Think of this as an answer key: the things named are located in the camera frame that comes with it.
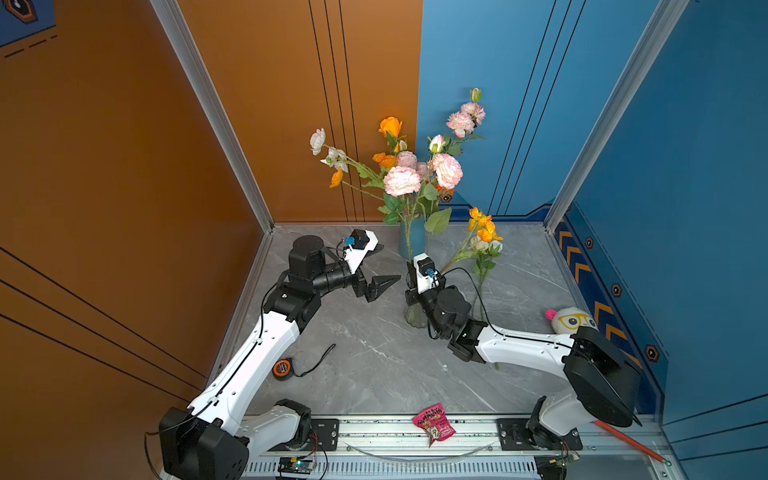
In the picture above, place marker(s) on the green circuit board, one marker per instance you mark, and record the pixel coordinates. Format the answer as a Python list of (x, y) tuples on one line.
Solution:
[(295, 468)]

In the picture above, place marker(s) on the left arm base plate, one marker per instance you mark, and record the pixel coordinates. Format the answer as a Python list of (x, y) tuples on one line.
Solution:
[(323, 430)]

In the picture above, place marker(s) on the aluminium corner post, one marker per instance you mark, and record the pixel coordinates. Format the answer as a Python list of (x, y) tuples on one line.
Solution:
[(177, 31), (662, 22)]

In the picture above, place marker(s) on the pink snack packet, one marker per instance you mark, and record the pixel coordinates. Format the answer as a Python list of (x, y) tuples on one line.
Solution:
[(434, 422)]

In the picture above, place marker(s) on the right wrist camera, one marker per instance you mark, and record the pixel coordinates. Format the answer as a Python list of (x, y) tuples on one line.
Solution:
[(426, 274)]

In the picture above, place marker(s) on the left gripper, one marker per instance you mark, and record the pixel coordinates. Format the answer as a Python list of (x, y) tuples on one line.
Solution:
[(371, 291)]

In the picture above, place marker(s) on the aluminium corner post left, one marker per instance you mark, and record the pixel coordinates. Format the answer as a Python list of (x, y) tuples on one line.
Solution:
[(177, 31)]

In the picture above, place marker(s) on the white flower stem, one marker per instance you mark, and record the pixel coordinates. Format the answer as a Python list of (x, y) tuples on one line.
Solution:
[(319, 146)]

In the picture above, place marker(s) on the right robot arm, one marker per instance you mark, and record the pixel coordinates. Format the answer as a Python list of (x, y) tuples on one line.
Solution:
[(603, 382)]

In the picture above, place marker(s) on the white plush toy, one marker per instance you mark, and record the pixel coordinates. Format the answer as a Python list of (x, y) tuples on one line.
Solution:
[(569, 320)]

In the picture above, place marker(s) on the aluminium corner post right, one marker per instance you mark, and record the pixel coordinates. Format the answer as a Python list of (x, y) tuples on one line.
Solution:
[(662, 22)]

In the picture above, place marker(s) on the orange gerbera stem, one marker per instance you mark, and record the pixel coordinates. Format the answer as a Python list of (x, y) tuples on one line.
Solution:
[(436, 220)]

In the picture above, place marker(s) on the red handled tool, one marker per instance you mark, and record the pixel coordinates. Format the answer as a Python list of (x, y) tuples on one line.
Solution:
[(630, 441)]

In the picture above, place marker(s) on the orange tape measure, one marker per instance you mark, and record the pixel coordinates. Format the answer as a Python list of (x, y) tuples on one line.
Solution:
[(283, 369)]

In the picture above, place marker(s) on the clear glass vase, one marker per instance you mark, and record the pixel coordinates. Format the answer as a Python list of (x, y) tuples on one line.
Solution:
[(415, 316)]

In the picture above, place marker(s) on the orange yellow small flower stem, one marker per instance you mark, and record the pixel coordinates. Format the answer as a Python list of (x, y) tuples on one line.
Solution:
[(370, 177)]

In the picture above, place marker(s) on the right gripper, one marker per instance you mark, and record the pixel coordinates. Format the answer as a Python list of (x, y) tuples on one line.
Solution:
[(413, 296)]

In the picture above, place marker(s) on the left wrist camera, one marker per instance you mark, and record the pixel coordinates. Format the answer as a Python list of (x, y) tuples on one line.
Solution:
[(355, 245)]

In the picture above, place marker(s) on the teal cylindrical vase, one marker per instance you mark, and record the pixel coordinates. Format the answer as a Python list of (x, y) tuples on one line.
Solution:
[(412, 241)]

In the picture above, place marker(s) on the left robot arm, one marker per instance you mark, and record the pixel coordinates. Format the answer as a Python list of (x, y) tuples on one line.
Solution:
[(211, 438)]

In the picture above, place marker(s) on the yellow poppy flower stem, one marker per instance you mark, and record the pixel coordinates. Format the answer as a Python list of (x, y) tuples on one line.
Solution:
[(480, 225)]

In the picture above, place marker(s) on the black connector box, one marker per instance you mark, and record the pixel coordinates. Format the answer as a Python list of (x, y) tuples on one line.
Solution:
[(551, 468)]

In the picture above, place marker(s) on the yellow rose stem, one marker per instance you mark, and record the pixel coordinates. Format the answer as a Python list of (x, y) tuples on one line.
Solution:
[(390, 128)]

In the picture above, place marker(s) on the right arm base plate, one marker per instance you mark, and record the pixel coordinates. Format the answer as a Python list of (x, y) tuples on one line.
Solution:
[(517, 434)]

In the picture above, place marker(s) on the pink rose spray stem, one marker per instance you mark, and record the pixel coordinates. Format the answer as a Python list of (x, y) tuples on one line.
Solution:
[(464, 123)]

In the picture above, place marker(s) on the cream pink rose stem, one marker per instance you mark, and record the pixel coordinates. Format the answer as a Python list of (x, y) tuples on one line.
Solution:
[(413, 189)]

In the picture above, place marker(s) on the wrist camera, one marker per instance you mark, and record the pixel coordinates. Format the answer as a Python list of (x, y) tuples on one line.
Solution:
[(426, 274), (355, 245)]

